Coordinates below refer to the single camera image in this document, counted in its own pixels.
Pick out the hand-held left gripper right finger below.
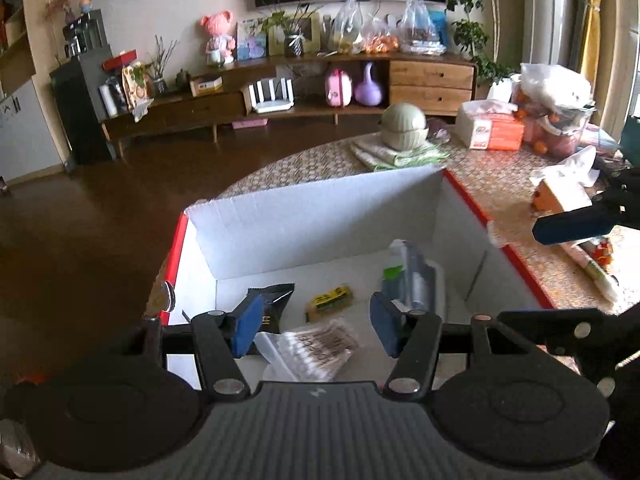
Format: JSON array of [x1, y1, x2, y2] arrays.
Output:
[[369, 291, 540, 402]]

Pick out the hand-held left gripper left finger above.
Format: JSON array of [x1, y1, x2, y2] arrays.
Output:
[[125, 294, 264, 402]]

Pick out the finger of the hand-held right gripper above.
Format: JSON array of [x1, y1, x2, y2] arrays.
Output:
[[500, 308, 640, 401], [531, 167, 640, 247]]

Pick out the black snack packet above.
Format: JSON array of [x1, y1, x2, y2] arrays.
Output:
[[232, 284, 296, 336]]

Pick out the small yellow green box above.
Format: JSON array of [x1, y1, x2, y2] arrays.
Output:
[[305, 284, 355, 322]]

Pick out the clear bag of cotton swabs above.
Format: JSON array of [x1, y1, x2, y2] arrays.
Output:
[[254, 319, 361, 386]]

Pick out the red cardboard box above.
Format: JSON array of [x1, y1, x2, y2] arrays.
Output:
[[146, 165, 558, 391]]

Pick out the plastic wrapped fruit basket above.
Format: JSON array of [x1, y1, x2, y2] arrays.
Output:
[[515, 62, 598, 158]]

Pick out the orange white tissue box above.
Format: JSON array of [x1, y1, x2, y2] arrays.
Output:
[[456, 100, 526, 152]]

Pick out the folded green cloth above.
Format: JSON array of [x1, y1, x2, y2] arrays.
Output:
[[350, 135, 451, 171]]

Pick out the wooden television cabinet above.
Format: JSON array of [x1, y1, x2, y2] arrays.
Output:
[[100, 50, 480, 158]]

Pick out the tall potted plant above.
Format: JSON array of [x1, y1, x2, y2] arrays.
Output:
[[440, 0, 516, 101]]

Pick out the white standing air conditioner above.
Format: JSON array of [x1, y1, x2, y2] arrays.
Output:
[[522, 0, 591, 86]]

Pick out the yellow curtain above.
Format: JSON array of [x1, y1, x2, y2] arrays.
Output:
[[580, 0, 608, 76]]

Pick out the white router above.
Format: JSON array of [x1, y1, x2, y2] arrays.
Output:
[[241, 77, 295, 114]]

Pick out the purple vase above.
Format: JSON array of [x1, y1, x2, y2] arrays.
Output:
[[354, 62, 385, 107]]

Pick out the pink toy bag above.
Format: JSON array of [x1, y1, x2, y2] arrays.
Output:
[[325, 69, 353, 108]]

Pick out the yellow white carton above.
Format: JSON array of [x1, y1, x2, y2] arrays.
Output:
[[189, 75, 224, 97]]

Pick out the plastic bag with dark contents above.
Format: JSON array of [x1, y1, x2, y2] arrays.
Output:
[[397, 0, 447, 56]]

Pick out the vase with dry twigs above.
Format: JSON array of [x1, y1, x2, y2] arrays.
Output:
[[147, 35, 180, 97]]

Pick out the clear bag of oranges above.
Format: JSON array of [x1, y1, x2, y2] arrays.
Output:
[[361, 12, 402, 56]]

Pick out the floral paper bag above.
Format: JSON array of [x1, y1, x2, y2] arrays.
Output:
[[121, 61, 155, 121]]

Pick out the black water dispenser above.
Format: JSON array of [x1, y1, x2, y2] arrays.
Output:
[[49, 44, 121, 173]]

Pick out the plant in striped vase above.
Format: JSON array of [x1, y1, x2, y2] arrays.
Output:
[[255, 0, 326, 58]]

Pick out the pink doll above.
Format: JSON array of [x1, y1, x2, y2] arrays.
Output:
[[201, 10, 237, 67]]

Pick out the flat red gift box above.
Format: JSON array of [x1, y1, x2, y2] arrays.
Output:
[[102, 49, 138, 72]]

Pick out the clear bag of yellow fruit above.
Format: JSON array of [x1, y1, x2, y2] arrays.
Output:
[[330, 0, 365, 56]]

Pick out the black coffee machine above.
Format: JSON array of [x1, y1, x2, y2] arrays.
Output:
[[62, 8, 108, 58]]

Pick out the pink artificial flowers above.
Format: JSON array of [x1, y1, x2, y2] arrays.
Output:
[[44, 0, 76, 23]]

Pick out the colourful picture frame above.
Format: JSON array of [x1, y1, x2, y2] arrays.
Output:
[[236, 17, 268, 62]]

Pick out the wooden photo frame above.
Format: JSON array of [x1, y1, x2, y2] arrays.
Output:
[[267, 11, 322, 57]]

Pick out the wall cabinet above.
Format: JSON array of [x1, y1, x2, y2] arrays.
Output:
[[0, 0, 66, 183]]

